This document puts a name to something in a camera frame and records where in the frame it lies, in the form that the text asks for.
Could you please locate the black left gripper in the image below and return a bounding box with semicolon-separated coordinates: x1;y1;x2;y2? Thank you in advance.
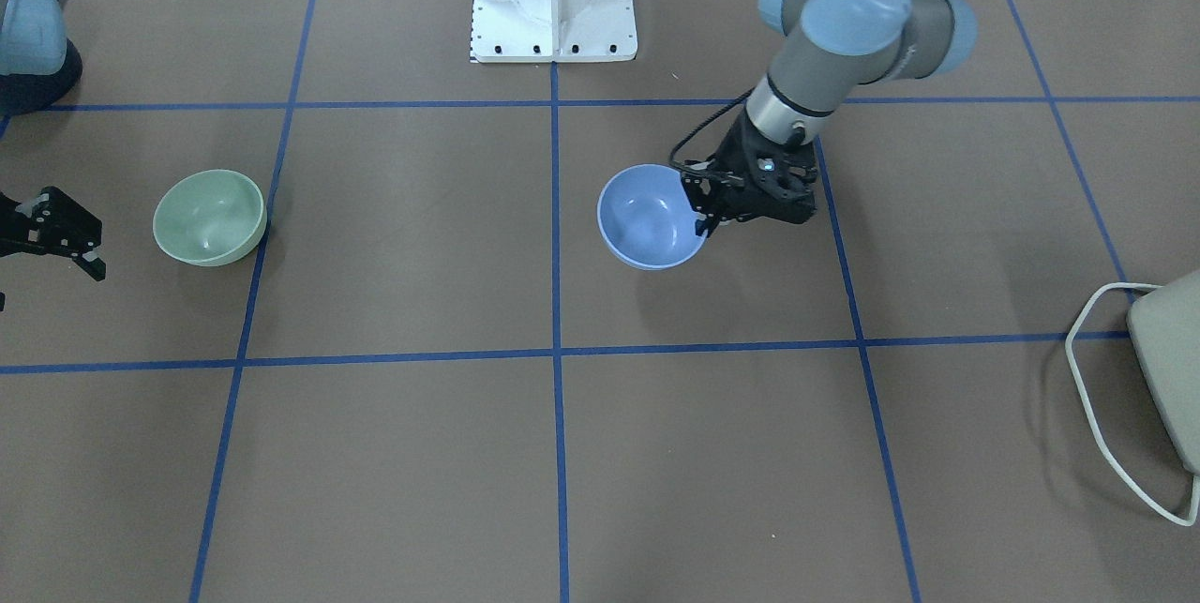
680;112;818;238

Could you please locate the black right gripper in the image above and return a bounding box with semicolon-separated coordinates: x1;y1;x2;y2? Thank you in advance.
1;186;107;281

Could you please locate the blue bowl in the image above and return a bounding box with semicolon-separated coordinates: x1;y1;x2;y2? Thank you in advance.
596;165;706;271

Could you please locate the green bowl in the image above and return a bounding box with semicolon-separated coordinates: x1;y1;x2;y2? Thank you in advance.
154;171;268;268

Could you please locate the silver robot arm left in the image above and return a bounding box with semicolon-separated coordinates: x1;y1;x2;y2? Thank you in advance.
668;0;978;238

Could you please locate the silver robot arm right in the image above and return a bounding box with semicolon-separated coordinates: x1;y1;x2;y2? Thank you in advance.
1;0;106;281

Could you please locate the cream toaster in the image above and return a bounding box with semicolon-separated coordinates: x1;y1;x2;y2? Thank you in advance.
1127;271;1199;474

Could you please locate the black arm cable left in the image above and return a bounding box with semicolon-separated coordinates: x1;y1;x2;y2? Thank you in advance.
668;101;751;169

